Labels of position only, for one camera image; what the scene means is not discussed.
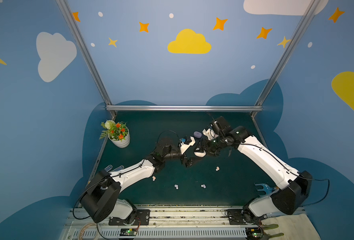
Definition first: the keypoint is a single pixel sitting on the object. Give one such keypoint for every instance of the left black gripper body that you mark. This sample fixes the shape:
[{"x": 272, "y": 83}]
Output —
[{"x": 185, "y": 156}]

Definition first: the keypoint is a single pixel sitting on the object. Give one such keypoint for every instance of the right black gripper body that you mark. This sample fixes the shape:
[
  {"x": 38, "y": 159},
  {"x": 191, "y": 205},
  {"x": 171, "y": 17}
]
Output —
[{"x": 205, "y": 146}]

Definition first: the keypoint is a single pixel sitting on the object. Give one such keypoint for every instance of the white earbud charging case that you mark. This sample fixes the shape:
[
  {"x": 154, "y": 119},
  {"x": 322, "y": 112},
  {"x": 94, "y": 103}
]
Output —
[{"x": 199, "y": 152}]

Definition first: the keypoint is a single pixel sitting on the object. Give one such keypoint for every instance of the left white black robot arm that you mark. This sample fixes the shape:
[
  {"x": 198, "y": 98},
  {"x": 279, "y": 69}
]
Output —
[{"x": 101, "y": 200}]

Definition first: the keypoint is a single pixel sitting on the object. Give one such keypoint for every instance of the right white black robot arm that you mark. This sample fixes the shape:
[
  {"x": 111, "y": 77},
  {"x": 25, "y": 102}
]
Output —
[{"x": 293, "y": 186}]

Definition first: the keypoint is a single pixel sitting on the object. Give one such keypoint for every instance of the purple earbud charging case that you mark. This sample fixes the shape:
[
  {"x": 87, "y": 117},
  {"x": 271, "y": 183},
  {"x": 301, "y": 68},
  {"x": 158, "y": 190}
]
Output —
[{"x": 197, "y": 135}]

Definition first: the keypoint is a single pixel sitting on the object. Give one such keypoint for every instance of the blue garden fork tool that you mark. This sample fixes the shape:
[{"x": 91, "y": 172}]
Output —
[{"x": 265, "y": 189}]

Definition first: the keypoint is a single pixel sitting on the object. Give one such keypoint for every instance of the white pot with flowers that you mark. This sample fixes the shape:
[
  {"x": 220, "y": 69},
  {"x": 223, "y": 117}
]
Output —
[{"x": 116, "y": 132}]

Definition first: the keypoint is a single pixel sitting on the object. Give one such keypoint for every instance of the blue dotted work glove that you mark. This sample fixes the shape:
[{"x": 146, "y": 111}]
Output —
[{"x": 110, "y": 168}]

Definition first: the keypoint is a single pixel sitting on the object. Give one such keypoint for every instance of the left green controller board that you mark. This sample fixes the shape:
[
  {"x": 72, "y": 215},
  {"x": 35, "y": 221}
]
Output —
[{"x": 128, "y": 232}]

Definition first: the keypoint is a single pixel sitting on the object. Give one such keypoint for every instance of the green controller board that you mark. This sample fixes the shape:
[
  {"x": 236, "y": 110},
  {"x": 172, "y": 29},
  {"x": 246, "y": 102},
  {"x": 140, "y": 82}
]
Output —
[
  {"x": 128, "y": 232},
  {"x": 254, "y": 233}
]

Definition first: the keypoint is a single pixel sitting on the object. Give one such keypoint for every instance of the right green controller board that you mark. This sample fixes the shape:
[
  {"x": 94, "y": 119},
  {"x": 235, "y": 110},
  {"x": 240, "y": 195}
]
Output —
[{"x": 254, "y": 233}]

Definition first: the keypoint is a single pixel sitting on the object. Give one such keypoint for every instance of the beige cloth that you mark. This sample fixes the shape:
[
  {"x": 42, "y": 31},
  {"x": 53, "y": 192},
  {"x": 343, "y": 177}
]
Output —
[{"x": 294, "y": 227}]

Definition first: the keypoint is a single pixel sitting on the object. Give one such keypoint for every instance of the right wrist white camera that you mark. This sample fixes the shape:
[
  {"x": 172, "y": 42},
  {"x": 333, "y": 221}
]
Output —
[{"x": 210, "y": 134}]

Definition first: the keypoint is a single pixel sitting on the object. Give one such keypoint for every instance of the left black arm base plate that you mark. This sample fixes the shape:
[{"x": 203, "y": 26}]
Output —
[{"x": 138, "y": 217}]

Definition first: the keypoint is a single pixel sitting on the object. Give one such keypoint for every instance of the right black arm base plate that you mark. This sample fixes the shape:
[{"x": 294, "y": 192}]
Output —
[{"x": 243, "y": 217}]

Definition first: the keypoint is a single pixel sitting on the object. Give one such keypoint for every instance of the green handled pliers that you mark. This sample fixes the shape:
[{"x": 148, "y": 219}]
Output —
[{"x": 270, "y": 232}]

